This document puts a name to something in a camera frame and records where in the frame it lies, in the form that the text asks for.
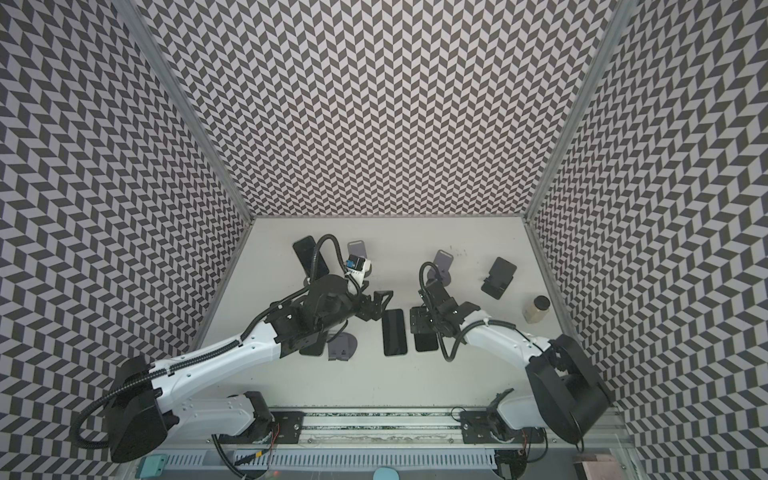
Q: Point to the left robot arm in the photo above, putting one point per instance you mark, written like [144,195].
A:
[151,402]

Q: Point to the brown box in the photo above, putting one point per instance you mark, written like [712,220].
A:
[598,467]

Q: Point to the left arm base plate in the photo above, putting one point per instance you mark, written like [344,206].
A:
[288,425]

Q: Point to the round stand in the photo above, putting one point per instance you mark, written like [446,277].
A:
[442,261]
[357,247]
[342,348]

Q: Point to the back middle round stand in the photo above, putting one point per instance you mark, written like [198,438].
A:
[357,247]

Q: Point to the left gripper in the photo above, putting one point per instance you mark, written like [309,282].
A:
[367,313]

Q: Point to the back right round stand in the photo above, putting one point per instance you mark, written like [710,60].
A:
[442,261]

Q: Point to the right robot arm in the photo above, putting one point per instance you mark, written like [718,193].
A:
[566,393]

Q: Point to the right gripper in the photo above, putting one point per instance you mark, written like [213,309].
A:
[432,315]

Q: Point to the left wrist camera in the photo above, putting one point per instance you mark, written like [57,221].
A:
[358,268]

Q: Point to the front centre round stand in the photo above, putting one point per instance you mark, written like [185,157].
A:
[342,348]

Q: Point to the aluminium front rail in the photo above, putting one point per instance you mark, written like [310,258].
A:
[390,427]

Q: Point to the white slotted cable duct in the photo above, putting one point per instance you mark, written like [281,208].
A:
[341,459]

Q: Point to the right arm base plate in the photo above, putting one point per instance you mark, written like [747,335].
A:
[484,428]

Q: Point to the small jar black lid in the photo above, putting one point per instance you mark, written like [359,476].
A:
[537,309]

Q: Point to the teal round button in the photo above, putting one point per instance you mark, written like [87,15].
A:
[385,473]

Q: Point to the black phone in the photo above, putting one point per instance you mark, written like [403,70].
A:
[425,338]
[304,249]
[316,349]
[394,333]

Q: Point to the teal box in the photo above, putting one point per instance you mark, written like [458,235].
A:
[151,466]

